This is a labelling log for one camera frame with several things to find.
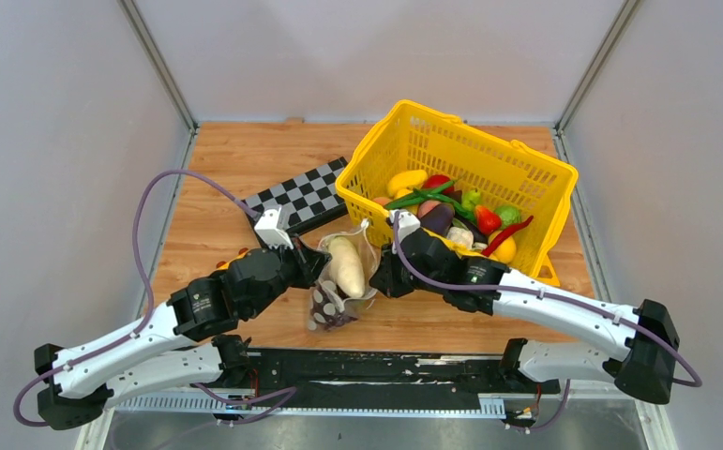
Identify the white garlic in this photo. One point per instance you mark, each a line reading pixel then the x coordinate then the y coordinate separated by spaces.
pixel 461 237

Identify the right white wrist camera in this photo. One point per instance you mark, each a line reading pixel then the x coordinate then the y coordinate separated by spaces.
pixel 403 223

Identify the yellow bell pepper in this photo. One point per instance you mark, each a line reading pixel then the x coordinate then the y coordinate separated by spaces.
pixel 405 180

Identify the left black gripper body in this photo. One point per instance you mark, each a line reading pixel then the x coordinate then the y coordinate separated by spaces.
pixel 296 272

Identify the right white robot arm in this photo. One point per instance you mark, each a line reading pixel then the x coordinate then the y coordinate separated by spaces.
pixel 634 348

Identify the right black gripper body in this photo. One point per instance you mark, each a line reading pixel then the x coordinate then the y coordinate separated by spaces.
pixel 399 282

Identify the red bell pepper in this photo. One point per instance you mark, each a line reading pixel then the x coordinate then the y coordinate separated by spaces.
pixel 439 183

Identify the green bean pods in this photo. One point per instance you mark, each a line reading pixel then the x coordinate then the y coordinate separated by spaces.
pixel 418 196

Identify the white radish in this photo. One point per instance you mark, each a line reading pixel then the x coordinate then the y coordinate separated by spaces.
pixel 346 268

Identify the green lettuce head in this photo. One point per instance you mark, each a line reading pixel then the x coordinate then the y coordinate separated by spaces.
pixel 508 214

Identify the yellow toy car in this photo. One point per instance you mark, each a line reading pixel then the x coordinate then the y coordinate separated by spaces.
pixel 222 265

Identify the pink peach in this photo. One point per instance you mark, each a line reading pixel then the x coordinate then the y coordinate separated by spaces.
pixel 425 207

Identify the purple grape bunch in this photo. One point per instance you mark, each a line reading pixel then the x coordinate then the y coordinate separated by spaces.
pixel 328 309

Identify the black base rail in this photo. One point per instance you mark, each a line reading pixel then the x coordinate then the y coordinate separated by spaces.
pixel 376 380

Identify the yellow triangle frame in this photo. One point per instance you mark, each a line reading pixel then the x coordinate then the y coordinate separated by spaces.
pixel 547 273

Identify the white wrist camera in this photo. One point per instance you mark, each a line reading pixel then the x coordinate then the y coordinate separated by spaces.
pixel 271 228
pixel 403 223

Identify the clear polka dot zip bag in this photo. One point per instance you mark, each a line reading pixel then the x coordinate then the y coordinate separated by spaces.
pixel 369 256

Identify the yellow lemon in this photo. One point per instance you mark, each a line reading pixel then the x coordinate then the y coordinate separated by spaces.
pixel 506 252

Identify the black grey chessboard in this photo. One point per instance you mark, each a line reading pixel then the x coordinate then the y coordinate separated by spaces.
pixel 309 200

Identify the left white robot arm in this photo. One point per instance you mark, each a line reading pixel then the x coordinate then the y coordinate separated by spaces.
pixel 189 339

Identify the yellow plastic basket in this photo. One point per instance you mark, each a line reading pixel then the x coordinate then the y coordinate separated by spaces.
pixel 415 137

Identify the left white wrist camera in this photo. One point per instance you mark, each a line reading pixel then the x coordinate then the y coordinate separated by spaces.
pixel 271 228

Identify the red chili pepper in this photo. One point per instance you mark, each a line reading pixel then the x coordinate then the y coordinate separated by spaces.
pixel 508 232

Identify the purple eggplant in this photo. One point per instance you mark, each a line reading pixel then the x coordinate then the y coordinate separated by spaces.
pixel 439 219

